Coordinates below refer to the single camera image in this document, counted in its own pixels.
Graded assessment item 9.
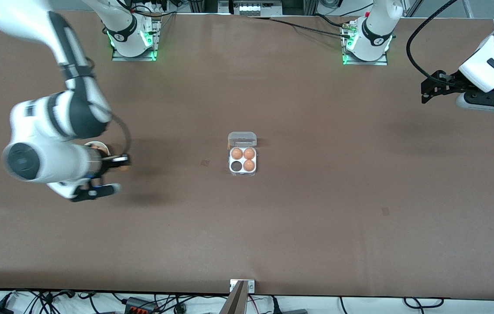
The long black table cable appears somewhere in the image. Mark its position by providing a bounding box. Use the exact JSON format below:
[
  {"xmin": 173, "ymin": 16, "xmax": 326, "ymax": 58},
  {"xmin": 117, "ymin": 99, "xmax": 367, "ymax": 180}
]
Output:
[{"xmin": 247, "ymin": 17, "xmax": 352, "ymax": 39}]

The white multi-socket power strip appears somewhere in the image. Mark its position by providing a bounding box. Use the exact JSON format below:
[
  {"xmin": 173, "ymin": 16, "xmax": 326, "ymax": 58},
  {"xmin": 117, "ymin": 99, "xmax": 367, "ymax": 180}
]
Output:
[{"xmin": 233, "ymin": 0, "xmax": 283, "ymax": 16}]

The black orange connector box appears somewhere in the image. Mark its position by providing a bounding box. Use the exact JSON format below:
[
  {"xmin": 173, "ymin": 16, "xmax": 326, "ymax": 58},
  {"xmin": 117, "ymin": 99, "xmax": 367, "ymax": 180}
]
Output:
[{"xmin": 125, "ymin": 297, "xmax": 159, "ymax": 314}]

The grey camera support bar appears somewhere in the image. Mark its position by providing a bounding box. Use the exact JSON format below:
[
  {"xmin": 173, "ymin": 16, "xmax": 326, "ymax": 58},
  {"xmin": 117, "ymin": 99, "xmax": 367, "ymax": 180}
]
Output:
[{"xmin": 219, "ymin": 280, "xmax": 247, "ymax": 314}]

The black looped floor cable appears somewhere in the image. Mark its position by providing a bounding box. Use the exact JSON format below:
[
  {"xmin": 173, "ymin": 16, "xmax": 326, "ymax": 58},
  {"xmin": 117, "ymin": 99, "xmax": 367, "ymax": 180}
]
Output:
[{"xmin": 403, "ymin": 297, "xmax": 445, "ymax": 309}]

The silver camera mount bracket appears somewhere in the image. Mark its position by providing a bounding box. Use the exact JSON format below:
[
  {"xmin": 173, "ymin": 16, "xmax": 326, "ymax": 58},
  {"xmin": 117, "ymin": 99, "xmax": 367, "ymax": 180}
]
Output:
[{"xmin": 230, "ymin": 279, "xmax": 255, "ymax": 294}]

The white round bowl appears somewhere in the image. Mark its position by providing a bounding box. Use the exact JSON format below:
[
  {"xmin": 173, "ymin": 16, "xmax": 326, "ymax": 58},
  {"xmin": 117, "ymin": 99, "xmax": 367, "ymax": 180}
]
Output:
[{"xmin": 85, "ymin": 141, "xmax": 110, "ymax": 157}]

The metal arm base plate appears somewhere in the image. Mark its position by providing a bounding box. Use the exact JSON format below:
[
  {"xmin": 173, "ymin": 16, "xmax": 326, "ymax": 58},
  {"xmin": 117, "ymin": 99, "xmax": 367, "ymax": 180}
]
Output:
[
  {"xmin": 112, "ymin": 20, "xmax": 161, "ymax": 61},
  {"xmin": 342, "ymin": 22, "xmax": 388, "ymax": 66}
]

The short black table cable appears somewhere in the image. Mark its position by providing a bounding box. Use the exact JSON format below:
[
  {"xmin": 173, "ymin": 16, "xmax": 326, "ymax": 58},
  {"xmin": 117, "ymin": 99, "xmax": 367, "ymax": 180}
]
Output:
[{"xmin": 315, "ymin": 13, "xmax": 350, "ymax": 28}]

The clear-lidded white egg box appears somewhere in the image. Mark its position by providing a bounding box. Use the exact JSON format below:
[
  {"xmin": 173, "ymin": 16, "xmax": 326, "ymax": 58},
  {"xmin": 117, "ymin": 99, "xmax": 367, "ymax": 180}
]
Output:
[{"xmin": 228, "ymin": 132, "xmax": 258, "ymax": 176}]

